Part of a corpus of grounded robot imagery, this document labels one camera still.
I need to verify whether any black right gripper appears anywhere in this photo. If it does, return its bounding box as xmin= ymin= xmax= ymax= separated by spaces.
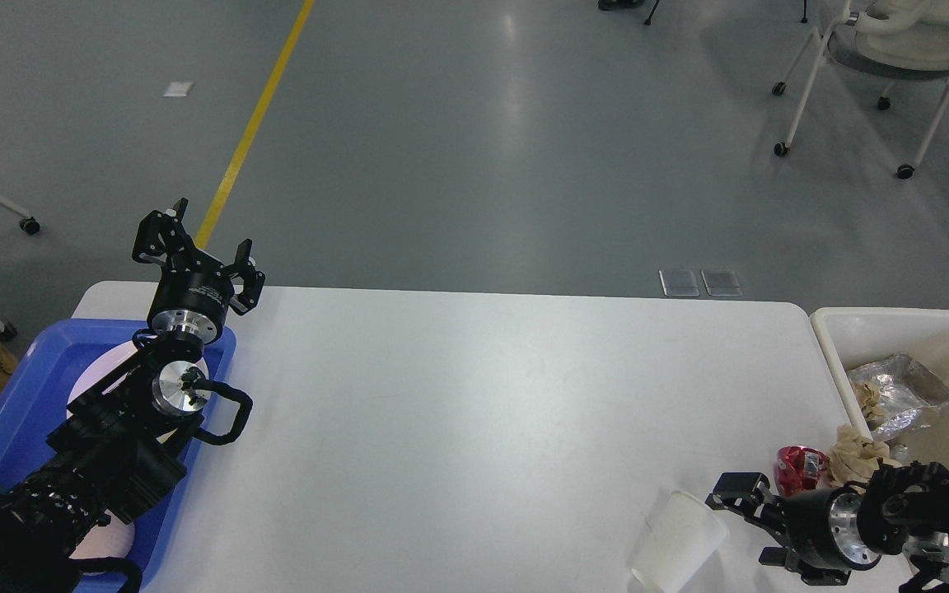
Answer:
xmin=705 ymin=472 xmax=881 ymax=586

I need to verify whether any pink plate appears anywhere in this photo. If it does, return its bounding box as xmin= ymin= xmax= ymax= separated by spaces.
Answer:
xmin=68 ymin=342 xmax=213 ymax=417

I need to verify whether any right metal floor plate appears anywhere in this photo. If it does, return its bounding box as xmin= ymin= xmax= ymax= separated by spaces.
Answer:
xmin=700 ymin=269 xmax=745 ymax=299

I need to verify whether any aluminium foil tray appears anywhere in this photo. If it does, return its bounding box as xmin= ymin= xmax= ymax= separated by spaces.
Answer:
xmin=846 ymin=353 xmax=949 ymax=442

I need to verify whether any metal floor plate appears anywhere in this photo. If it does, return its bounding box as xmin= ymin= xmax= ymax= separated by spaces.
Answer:
xmin=700 ymin=269 xmax=745 ymax=299
xmin=658 ymin=268 xmax=701 ymax=299

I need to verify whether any blue plastic tray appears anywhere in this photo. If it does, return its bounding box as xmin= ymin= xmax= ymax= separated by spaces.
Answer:
xmin=0 ymin=318 xmax=236 ymax=592

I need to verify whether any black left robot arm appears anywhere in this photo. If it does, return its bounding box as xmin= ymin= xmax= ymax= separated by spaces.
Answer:
xmin=0 ymin=198 xmax=266 ymax=592

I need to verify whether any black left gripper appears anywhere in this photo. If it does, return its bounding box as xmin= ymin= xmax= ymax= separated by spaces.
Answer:
xmin=131 ymin=198 xmax=266 ymax=344

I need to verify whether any brown paper ball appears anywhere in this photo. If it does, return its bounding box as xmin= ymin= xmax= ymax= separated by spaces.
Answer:
xmin=827 ymin=425 xmax=904 ymax=488
xmin=852 ymin=382 xmax=888 ymax=431

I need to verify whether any white office chair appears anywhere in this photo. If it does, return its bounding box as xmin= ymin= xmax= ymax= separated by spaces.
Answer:
xmin=771 ymin=1 xmax=949 ymax=180

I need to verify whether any red can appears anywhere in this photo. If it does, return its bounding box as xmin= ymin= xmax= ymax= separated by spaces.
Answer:
xmin=774 ymin=446 xmax=829 ymax=497

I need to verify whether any left metal floor plate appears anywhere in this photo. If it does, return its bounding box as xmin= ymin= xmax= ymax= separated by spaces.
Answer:
xmin=658 ymin=268 xmax=701 ymax=299

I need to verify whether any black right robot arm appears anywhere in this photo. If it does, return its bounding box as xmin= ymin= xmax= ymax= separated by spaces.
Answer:
xmin=705 ymin=462 xmax=949 ymax=592

